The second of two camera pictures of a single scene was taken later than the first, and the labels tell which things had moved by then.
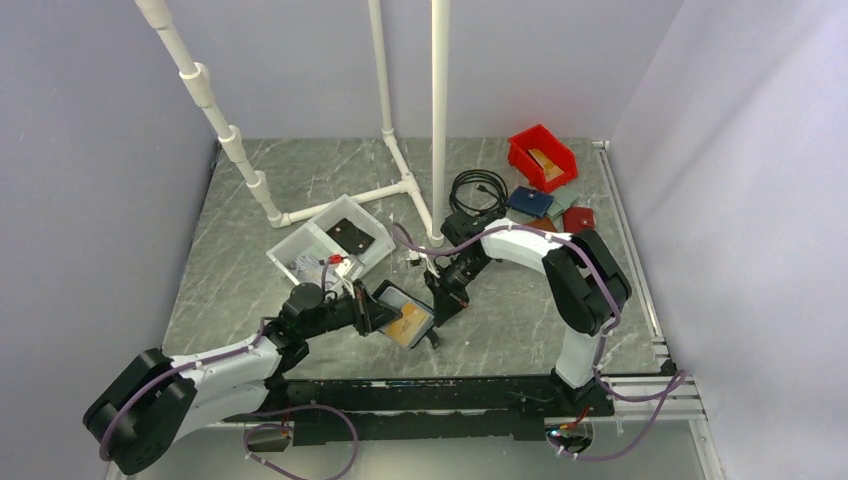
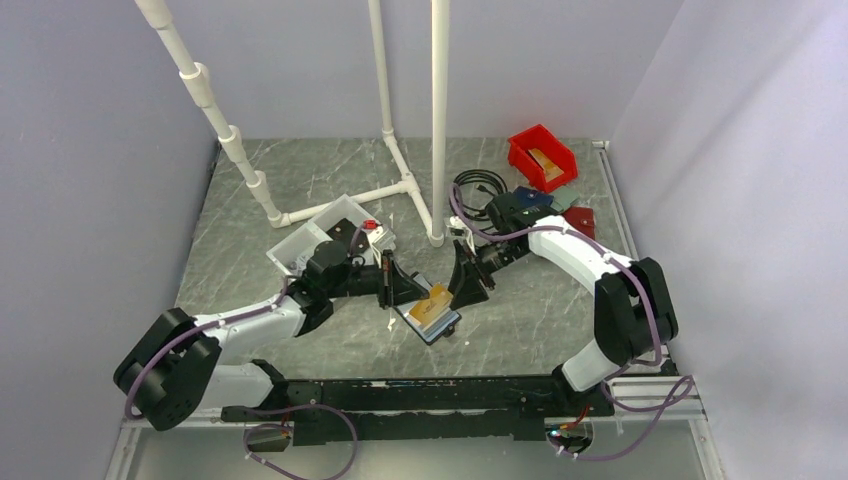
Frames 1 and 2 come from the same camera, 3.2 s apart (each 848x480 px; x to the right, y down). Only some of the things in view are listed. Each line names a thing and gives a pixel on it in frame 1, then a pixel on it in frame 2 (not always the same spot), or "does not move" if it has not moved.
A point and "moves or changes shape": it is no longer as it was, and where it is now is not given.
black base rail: x=400 y=411 does not move
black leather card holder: x=416 y=319 moves or changes shape
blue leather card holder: x=530 y=201 does not move
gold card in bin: x=550 y=170 does not move
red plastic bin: x=543 y=158 does not move
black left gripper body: x=345 y=310 → x=361 y=280
